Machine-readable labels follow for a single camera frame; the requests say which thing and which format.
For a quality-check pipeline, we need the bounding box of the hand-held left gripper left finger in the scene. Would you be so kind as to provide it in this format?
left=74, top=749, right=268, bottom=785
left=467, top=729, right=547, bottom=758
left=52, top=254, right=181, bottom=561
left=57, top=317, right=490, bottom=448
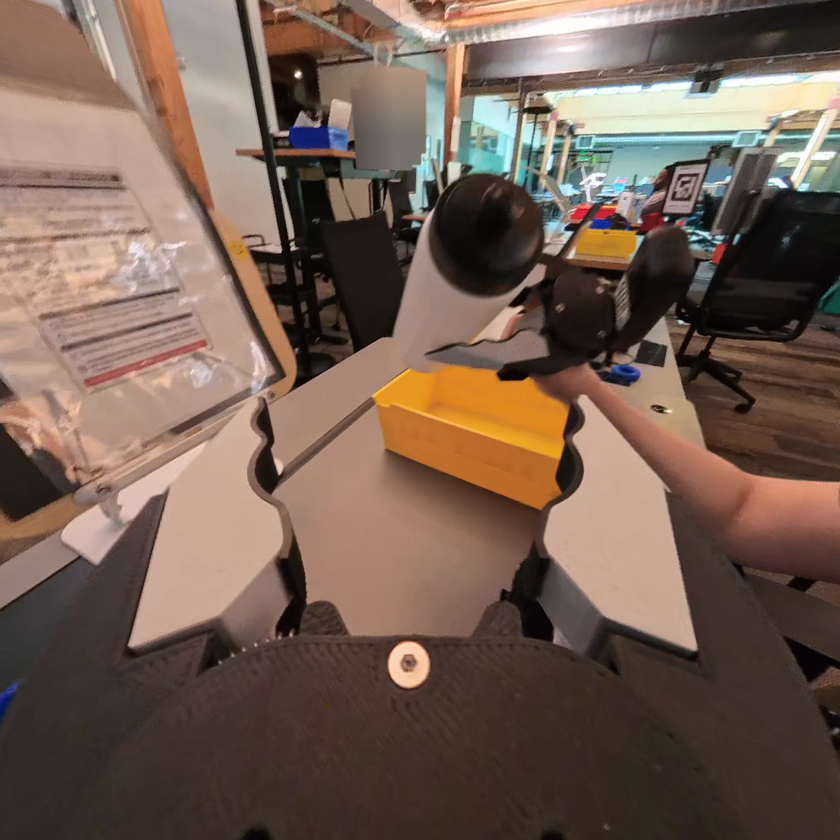
left=128, top=395, right=308, bottom=654

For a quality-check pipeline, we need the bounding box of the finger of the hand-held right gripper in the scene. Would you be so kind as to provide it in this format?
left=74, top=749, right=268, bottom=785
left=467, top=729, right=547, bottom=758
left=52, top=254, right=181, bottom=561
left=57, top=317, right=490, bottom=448
left=472, top=289, right=550, bottom=343
left=425, top=330, right=586, bottom=383

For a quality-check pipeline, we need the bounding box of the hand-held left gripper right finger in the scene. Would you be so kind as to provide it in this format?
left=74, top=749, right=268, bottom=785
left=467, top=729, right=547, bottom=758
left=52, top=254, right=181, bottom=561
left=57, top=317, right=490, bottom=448
left=508, top=399, right=698, bottom=657

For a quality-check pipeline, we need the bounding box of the white bottle black cap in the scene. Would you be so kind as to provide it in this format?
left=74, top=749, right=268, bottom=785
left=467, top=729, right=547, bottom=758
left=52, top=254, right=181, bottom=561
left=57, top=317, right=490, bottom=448
left=392, top=174, right=546, bottom=375

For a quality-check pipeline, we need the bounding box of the yellow plastic bin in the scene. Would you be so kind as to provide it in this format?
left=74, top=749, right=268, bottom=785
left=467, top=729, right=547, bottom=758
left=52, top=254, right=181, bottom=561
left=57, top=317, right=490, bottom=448
left=373, top=366, right=572, bottom=511
left=574, top=227, right=639, bottom=259

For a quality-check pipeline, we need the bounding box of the person's right forearm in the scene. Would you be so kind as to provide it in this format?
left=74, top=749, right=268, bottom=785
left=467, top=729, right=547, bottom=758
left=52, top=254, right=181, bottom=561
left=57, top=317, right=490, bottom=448
left=591, top=387, right=840, bottom=580

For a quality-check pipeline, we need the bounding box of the person's right hand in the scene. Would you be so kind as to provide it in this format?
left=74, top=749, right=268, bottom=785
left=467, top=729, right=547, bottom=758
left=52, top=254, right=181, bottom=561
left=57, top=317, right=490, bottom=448
left=535, top=363, right=614, bottom=414

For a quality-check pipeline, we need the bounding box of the white stand base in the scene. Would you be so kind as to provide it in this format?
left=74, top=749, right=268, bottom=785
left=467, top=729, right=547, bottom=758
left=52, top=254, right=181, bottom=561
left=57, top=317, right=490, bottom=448
left=61, top=443, right=211, bottom=567

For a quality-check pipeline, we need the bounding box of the black straight-back chair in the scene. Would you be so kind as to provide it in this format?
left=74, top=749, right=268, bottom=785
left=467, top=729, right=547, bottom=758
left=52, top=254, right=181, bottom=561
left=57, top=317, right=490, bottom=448
left=318, top=210, right=406, bottom=354

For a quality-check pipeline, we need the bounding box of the fiducial marker sign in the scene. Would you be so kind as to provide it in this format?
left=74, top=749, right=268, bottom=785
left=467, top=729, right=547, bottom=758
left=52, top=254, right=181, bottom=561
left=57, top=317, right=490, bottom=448
left=661, top=159, right=711, bottom=217

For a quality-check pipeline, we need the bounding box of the black mesh office chair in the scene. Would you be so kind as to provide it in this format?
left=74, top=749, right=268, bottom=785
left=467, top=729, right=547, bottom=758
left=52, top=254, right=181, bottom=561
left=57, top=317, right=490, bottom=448
left=675, top=189, right=840, bottom=416

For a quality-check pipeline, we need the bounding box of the small black cart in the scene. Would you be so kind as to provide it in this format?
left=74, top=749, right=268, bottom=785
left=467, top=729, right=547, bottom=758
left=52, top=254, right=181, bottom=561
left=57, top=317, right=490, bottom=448
left=241, top=233, right=332, bottom=342

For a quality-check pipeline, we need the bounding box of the black pole stand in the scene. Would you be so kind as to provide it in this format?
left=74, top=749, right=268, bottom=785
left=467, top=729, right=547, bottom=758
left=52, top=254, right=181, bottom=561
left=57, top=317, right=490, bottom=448
left=235, top=0, right=337, bottom=385

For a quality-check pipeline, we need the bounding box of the blue bin with white boxes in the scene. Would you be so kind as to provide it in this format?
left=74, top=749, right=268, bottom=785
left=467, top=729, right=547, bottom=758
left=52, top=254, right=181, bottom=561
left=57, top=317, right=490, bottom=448
left=289, top=125, right=350, bottom=152

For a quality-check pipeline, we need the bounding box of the wooden standing desk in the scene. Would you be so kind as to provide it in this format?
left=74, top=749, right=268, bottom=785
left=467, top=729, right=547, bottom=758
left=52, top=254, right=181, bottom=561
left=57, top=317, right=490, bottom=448
left=236, top=147, right=421, bottom=368

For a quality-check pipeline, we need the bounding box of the clear-sleeved instruction sheet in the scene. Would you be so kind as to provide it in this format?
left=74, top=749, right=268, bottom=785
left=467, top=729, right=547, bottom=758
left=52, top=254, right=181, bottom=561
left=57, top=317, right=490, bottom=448
left=0, top=92, right=290, bottom=506

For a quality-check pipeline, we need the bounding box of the instruction sheet on stand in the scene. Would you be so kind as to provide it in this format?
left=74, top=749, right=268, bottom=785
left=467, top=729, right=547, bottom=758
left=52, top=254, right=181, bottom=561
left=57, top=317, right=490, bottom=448
left=0, top=0, right=293, bottom=437

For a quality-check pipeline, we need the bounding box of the wooden support post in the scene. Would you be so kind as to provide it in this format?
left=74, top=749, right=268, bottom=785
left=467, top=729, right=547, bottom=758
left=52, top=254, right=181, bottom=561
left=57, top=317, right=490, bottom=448
left=118, top=0, right=214, bottom=214

